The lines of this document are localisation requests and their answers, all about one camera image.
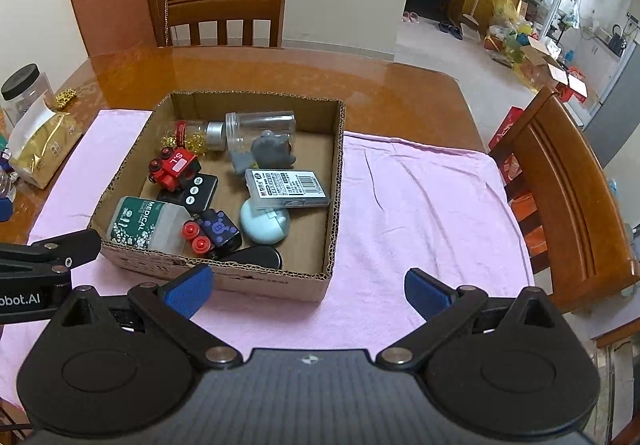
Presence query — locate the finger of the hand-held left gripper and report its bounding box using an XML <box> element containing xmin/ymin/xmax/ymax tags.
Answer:
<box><xmin>0</xmin><ymin>228</ymin><xmax>102</xmax><ymax>287</ymax></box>

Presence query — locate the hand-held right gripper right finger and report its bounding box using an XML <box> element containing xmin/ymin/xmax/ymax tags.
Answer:
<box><xmin>375</xmin><ymin>268</ymin><xmax>558</xmax><ymax>368</ymax></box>

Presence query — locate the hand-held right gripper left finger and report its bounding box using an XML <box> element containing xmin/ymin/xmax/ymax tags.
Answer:
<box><xmin>56</xmin><ymin>264</ymin><xmax>243</xmax><ymax>368</ymax></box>

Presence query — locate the black toy train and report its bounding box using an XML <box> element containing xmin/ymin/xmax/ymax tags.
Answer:
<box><xmin>181</xmin><ymin>208</ymin><xmax>243</xmax><ymax>258</ymax></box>

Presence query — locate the cardboard box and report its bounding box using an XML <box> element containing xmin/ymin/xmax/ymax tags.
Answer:
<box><xmin>520</xmin><ymin>38</ymin><xmax>571</xmax><ymax>81</ymax></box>
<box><xmin>547</xmin><ymin>60</ymin><xmax>601</xmax><ymax>103</ymax></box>
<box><xmin>87</xmin><ymin>90</ymin><xmax>347</xmax><ymax>303</ymax></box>

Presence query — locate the black oval case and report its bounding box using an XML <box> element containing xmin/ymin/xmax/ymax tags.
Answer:
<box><xmin>220</xmin><ymin>246</ymin><xmax>282</xmax><ymax>271</ymax></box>

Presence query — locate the green label cotton swab jar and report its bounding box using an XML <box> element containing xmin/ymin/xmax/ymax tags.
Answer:
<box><xmin>107</xmin><ymin>196</ymin><xmax>193</xmax><ymax>253</ymax></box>

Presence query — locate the mint green case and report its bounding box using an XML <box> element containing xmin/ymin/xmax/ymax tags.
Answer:
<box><xmin>239</xmin><ymin>198</ymin><xmax>292</xmax><ymax>246</ymax></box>

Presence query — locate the black digital timer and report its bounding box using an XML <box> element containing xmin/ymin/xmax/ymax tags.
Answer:
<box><xmin>157</xmin><ymin>174</ymin><xmax>219</xmax><ymax>216</ymax></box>

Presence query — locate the red toy train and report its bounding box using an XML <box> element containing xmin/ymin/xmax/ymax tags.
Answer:
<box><xmin>148</xmin><ymin>148</ymin><xmax>202</xmax><ymax>191</ymax></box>

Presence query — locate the clear labelled plastic case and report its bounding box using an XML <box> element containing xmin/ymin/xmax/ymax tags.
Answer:
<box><xmin>245</xmin><ymin>168</ymin><xmax>332</xmax><ymax>211</ymax></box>

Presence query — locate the grey animal figurine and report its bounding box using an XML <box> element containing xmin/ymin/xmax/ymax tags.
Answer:
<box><xmin>230</xmin><ymin>130</ymin><xmax>297</xmax><ymax>175</ymax></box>

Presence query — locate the glass mug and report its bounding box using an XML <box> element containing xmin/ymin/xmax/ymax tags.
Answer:
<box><xmin>0</xmin><ymin>160</ymin><xmax>20</xmax><ymax>206</ymax></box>

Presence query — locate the pink cloth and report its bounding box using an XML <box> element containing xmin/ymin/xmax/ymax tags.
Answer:
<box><xmin>0</xmin><ymin>109</ymin><xmax>537</xmax><ymax>396</ymax></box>

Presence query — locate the gold foil bag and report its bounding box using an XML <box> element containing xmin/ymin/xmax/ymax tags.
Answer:
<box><xmin>9</xmin><ymin>98</ymin><xmax>85</xmax><ymax>190</ymax></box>

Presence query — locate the yellow capsule bottle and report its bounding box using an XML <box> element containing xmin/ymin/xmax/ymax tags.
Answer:
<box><xmin>161</xmin><ymin>120</ymin><xmax>226</xmax><ymax>155</ymax></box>

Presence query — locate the clear jar with black lid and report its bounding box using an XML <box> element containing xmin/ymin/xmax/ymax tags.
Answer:
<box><xmin>0</xmin><ymin>64</ymin><xmax>55</xmax><ymax>136</ymax></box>

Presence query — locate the red box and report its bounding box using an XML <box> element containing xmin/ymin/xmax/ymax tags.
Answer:
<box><xmin>487</xmin><ymin>106</ymin><xmax>525</xmax><ymax>151</ymax></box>

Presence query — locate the clear empty jar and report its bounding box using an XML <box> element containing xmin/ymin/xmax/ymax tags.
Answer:
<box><xmin>225</xmin><ymin>110</ymin><xmax>297</xmax><ymax>161</ymax></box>

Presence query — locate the open cardboard box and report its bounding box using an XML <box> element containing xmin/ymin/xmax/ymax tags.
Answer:
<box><xmin>547</xmin><ymin>60</ymin><xmax>601</xmax><ymax>103</ymax></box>
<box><xmin>520</xmin><ymin>38</ymin><xmax>571</xmax><ymax>81</ymax></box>

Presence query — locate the grey refrigerator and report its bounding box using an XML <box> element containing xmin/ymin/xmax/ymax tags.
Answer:
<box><xmin>582</xmin><ymin>42</ymin><xmax>640</xmax><ymax>168</ymax></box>

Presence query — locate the yellow plastic bag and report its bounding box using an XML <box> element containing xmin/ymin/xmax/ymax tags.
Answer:
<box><xmin>491</xmin><ymin>0</ymin><xmax>518</xmax><ymax>26</ymax></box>

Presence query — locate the black kettle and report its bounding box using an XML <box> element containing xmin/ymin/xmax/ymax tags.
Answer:
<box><xmin>606</xmin><ymin>24</ymin><xmax>630</xmax><ymax>57</ymax></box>

